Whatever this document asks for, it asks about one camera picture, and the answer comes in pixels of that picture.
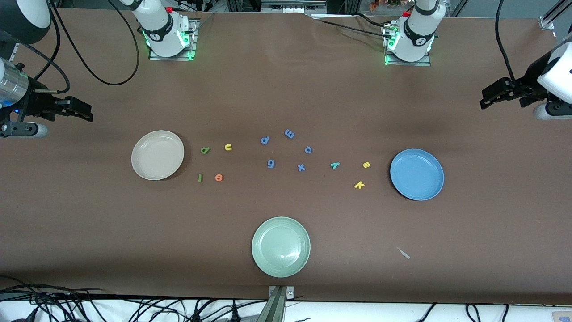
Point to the small white paper scrap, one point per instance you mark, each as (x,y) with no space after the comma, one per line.
(404,254)

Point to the small orange object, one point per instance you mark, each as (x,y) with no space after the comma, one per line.
(374,5)

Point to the grey power strip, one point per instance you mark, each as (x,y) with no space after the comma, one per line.
(290,8)

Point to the blue foam letter m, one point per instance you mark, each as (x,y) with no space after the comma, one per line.
(289,133)

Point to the silver aluminium frame profile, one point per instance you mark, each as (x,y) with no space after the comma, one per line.
(547,22)

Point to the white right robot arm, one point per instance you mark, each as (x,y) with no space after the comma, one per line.
(161,31)

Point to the pale green round plate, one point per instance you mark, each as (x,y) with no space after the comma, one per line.
(281,247)

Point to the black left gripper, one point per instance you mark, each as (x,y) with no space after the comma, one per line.
(530,79)

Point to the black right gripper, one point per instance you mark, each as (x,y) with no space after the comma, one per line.
(32,103)

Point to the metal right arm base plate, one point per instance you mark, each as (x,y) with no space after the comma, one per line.
(193,42)

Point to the teal foam letter y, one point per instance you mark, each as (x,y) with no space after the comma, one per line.
(335,165)

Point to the yellow foam letter k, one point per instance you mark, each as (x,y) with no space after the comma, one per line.
(359,184)

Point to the grey aluminium camera post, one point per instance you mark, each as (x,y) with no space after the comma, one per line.
(277,308)

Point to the beige brown round plate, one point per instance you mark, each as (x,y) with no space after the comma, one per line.
(157,155)

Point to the blue round plate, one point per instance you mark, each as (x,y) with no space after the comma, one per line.
(417,174)

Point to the silver aluminium table rail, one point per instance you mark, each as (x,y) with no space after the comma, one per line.
(14,51)

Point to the beige paper tag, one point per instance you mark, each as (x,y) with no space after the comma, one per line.
(562,316)

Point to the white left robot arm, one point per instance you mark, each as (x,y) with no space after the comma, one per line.
(418,31)

